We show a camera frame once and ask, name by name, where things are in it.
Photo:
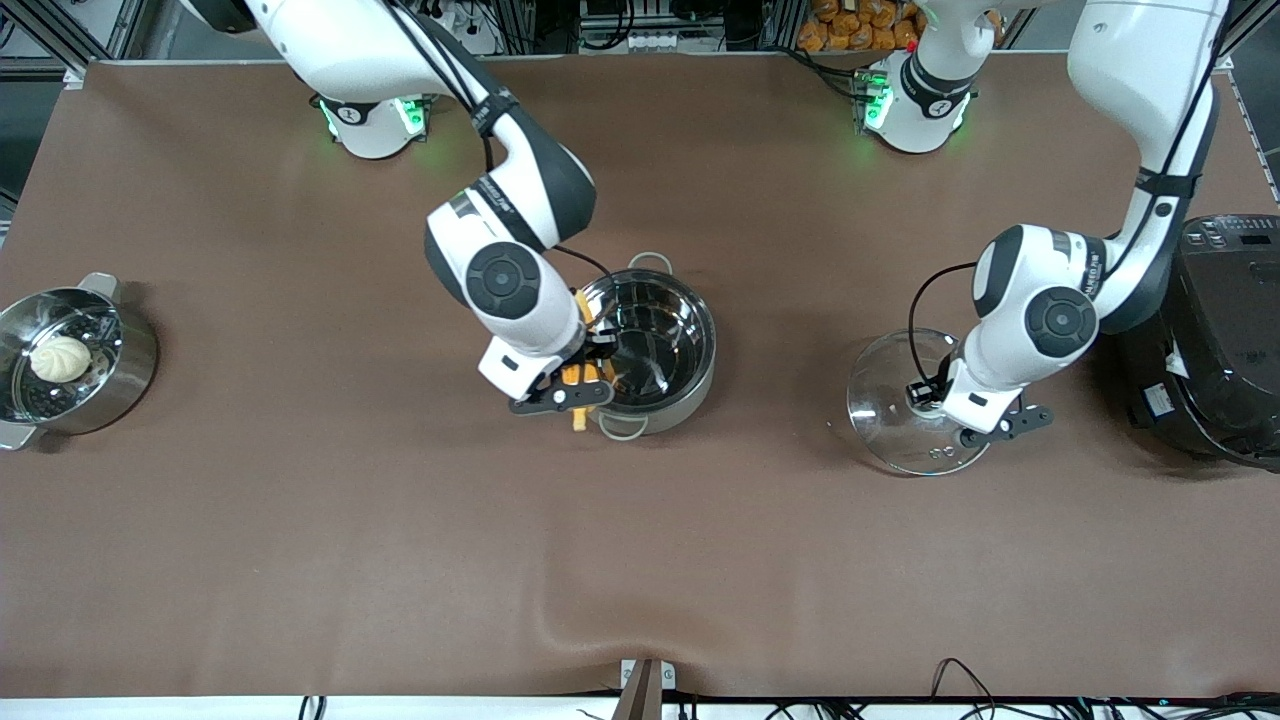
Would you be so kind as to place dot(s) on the brown table mat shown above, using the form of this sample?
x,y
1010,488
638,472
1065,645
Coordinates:
x,y
640,560

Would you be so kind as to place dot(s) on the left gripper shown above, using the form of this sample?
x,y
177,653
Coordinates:
x,y
930,389

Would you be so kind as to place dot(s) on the black rice cooker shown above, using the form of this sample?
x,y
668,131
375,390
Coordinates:
x,y
1225,340

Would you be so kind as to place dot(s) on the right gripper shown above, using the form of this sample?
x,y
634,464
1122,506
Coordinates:
x,y
597,351

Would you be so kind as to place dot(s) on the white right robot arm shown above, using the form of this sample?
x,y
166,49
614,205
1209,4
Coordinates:
x,y
500,280

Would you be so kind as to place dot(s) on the stainless steel pot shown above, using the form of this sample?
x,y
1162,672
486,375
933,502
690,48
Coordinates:
x,y
660,330

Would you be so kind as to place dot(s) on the white steamed bun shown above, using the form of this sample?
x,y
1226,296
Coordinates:
x,y
60,358

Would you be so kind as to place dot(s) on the white power strip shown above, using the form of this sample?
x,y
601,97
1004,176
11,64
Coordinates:
x,y
440,20

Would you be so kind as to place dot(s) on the bag of orange snacks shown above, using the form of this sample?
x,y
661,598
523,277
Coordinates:
x,y
850,25

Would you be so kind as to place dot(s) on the steel steamer pot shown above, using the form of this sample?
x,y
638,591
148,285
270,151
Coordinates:
x,y
125,375

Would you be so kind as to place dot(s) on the glass pot lid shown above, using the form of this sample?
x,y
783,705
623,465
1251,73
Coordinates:
x,y
890,430

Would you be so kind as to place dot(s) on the yellow corn cob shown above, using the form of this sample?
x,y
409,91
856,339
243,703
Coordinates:
x,y
578,376

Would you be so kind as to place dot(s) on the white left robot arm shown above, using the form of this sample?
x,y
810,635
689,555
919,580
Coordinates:
x,y
1040,320

